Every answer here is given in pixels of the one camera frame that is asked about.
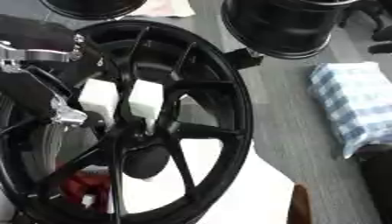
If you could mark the blue white checked cloth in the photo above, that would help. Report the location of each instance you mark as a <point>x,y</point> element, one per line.
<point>352,105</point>

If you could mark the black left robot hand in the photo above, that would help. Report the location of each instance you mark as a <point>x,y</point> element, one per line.
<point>30,32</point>

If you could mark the white pin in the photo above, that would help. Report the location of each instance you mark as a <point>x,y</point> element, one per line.
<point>98,97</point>
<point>146,99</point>

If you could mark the black wheel rim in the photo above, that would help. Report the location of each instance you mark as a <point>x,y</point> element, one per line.
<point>286,26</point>
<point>94,7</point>

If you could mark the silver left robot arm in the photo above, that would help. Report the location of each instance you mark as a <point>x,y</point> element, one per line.
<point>48,148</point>

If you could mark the white paper sheet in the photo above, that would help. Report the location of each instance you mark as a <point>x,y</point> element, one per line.
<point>166,7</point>

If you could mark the black office chair base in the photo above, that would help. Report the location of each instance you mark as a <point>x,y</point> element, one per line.
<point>382,32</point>

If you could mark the brown wooden chair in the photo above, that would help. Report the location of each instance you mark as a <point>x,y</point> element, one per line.
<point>301,205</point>

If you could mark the black spoked wheel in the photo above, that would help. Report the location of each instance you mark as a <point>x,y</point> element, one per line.
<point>232,116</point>

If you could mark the red object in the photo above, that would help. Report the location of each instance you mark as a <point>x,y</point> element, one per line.
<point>84,186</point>

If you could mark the black wheel stand block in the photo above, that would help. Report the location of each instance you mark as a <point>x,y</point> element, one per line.
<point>244,59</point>

